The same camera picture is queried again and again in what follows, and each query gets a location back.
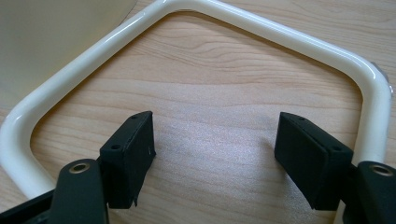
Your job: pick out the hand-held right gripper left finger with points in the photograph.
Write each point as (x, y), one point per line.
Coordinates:
(129, 168)

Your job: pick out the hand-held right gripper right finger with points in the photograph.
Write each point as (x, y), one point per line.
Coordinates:
(308, 161)

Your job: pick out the cream plastic trash bin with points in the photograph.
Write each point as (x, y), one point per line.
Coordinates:
(53, 40)

